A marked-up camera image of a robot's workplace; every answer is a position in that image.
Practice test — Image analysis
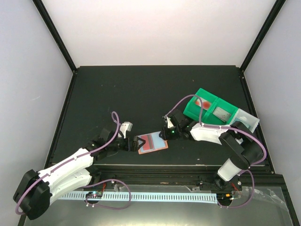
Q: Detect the black corner frame post left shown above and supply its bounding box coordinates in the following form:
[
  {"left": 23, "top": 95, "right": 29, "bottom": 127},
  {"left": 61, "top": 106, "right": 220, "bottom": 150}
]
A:
[{"left": 33, "top": 0, "right": 77, "bottom": 73}]

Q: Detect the right controller circuit board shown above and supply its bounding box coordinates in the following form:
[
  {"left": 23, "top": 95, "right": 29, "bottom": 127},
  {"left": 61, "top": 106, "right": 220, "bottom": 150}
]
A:
[{"left": 216, "top": 193, "right": 241, "bottom": 202}]

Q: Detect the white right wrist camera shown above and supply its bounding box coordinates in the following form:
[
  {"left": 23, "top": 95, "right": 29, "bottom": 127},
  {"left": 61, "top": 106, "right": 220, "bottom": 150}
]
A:
[{"left": 164, "top": 115, "right": 174, "bottom": 129}]

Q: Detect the green middle bin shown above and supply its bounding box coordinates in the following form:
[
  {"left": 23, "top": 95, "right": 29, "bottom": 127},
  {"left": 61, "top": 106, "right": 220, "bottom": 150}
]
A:
[{"left": 202, "top": 98, "right": 238, "bottom": 125}]

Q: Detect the pink leather card holder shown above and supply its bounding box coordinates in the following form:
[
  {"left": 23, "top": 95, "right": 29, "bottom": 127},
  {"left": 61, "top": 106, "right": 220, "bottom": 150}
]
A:
[{"left": 138, "top": 131, "right": 168, "bottom": 154}]

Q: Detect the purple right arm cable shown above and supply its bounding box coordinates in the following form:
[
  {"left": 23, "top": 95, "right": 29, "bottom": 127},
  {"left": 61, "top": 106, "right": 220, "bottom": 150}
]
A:
[{"left": 164, "top": 95, "right": 268, "bottom": 209}]

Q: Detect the white slotted cable duct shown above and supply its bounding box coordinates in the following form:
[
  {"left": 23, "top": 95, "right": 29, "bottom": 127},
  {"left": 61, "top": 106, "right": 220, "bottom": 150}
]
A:
[{"left": 60, "top": 191, "right": 217, "bottom": 204}]

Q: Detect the black corner frame post right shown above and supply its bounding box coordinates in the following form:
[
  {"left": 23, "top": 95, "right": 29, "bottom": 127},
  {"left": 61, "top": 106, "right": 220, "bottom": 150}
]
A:
[{"left": 240, "top": 0, "right": 286, "bottom": 73}]

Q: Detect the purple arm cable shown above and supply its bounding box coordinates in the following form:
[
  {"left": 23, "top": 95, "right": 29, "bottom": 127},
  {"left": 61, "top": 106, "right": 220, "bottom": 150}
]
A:
[
  {"left": 15, "top": 112, "right": 132, "bottom": 215},
  {"left": 164, "top": 95, "right": 268, "bottom": 209}
]

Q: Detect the red white april card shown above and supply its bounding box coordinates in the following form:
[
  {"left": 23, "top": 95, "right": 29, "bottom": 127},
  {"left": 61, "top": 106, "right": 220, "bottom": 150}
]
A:
[{"left": 193, "top": 97, "right": 212, "bottom": 111}]

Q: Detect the clear white bin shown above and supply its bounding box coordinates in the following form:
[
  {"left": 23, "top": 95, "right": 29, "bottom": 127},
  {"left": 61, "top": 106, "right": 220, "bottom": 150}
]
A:
[{"left": 230, "top": 108, "right": 260, "bottom": 133}]

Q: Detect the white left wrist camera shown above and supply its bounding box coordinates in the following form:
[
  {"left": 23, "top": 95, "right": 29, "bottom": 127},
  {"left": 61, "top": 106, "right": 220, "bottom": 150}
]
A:
[{"left": 118, "top": 121, "right": 133, "bottom": 138}]

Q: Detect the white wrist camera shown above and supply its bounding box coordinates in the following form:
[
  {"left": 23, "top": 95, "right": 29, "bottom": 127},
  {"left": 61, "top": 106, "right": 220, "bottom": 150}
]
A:
[
  {"left": 164, "top": 115, "right": 174, "bottom": 129},
  {"left": 118, "top": 121, "right": 133, "bottom": 138}
]

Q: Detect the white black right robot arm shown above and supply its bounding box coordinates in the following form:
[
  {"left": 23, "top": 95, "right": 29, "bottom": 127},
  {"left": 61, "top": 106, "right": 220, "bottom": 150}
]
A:
[{"left": 159, "top": 109, "right": 266, "bottom": 190}]

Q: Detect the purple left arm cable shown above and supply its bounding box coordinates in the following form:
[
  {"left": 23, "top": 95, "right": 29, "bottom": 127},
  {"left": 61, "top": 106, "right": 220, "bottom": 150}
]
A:
[{"left": 15, "top": 112, "right": 132, "bottom": 215}]

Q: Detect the black corner frame post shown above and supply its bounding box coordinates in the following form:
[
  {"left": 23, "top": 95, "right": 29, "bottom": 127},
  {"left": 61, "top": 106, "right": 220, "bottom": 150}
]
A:
[
  {"left": 33, "top": 0, "right": 77, "bottom": 73},
  {"left": 240, "top": 0, "right": 286, "bottom": 73}
]

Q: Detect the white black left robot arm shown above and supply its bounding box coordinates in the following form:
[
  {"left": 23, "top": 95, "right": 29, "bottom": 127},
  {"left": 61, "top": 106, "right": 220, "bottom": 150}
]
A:
[{"left": 13, "top": 129, "right": 146, "bottom": 220}]

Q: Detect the left controller circuit board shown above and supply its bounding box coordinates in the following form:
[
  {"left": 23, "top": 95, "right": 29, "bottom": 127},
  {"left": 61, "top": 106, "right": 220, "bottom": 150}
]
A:
[{"left": 86, "top": 191, "right": 103, "bottom": 199}]

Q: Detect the green bin with red card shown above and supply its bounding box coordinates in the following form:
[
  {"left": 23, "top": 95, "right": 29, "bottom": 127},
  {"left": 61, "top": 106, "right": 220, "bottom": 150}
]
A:
[{"left": 183, "top": 88, "right": 218, "bottom": 124}]

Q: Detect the controller circuit board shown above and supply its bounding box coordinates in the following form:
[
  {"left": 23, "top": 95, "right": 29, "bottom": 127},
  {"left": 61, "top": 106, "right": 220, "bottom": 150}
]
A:
[
  {"left": 86, "top": 191, "right": 103, "bottom": 199},
  {"left": 216, "top": 193, "right": 241, "bottom": 202}
]

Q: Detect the white VIP card in bin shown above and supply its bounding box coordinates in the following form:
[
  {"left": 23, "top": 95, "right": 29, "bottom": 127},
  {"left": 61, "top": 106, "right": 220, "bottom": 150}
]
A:
[{"left": 213, "top": 107, "right": 231, "bottom": 122}]

